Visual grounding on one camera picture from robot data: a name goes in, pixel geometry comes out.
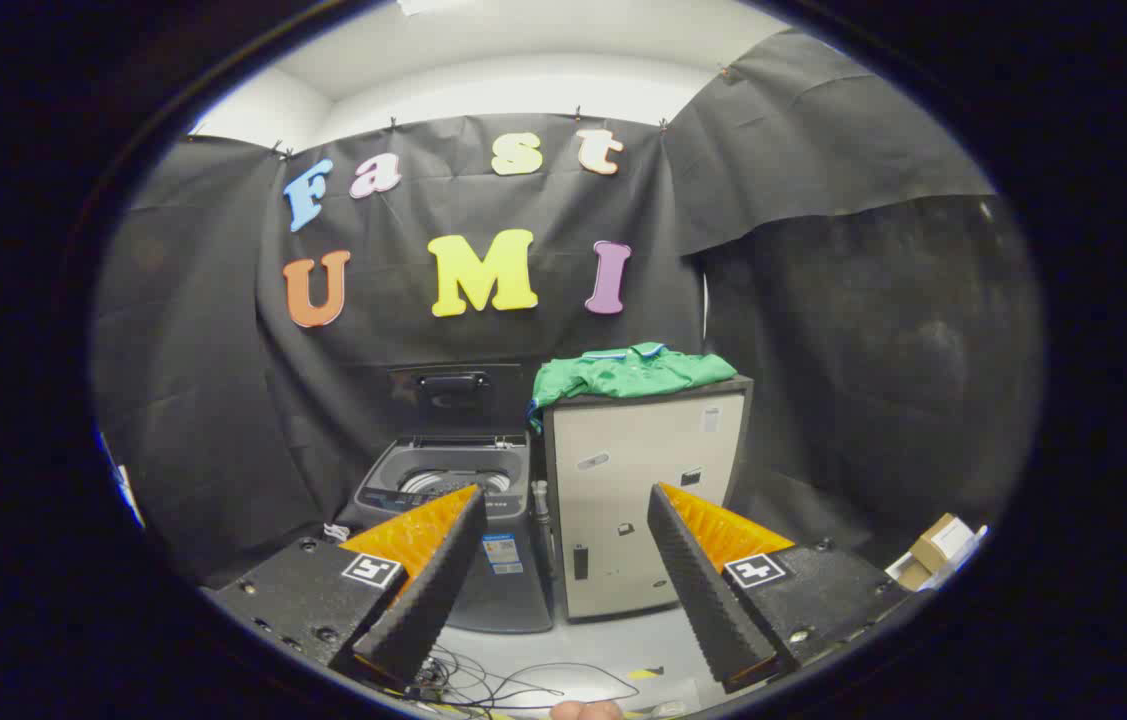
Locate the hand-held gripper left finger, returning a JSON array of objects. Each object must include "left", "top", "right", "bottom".
[{"left": 208, "top": 484, "right": 489, "bottom": 691}]

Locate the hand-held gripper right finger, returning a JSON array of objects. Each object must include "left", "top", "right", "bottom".
[{"left": 647, "top": 482, "right": 914, "bottom": 693}]

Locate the grey washing machine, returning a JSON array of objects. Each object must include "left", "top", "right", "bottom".
[{"left": 338, "top": 432, "right": 556, "bottom": 633}]

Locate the dark washing machine lid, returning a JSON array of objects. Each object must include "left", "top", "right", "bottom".
[{"left": 389, "top": 363, "right": 534, "bottom": 441}]

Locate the green polo shirt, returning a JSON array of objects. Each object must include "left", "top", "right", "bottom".
[{"left": 527, "top": 342, "right": 739, "bottom": 433}]

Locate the beige cabinet with dark top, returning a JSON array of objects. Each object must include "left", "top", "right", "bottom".
[{"left": 541, "top": 375, "right": 754, "bottom": 621}]

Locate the cardboard box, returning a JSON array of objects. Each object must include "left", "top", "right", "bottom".
[{"left": 908, "top": 513, "right": 974, "bottom": 591}]

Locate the white drain hose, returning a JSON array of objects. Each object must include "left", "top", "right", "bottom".
[{"left": 533, "top": 480, "right": 554, "bottom": 561}]

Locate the black cable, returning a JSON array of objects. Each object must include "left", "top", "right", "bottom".
[{"left": 413, "top": 645, "right": 642, "bottom": 716}]

